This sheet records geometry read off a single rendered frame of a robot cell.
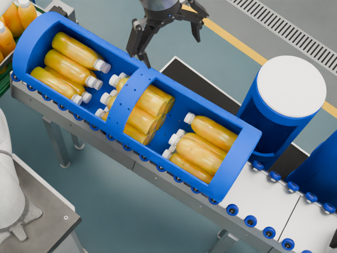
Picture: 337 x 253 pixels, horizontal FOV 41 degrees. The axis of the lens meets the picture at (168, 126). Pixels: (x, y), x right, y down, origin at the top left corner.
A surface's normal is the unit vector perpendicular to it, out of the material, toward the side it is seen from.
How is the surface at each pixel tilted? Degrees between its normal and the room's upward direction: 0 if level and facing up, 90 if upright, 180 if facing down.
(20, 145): 0
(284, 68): 0
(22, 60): 54
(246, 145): 6
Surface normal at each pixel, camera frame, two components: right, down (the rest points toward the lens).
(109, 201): 0.09, -0.42
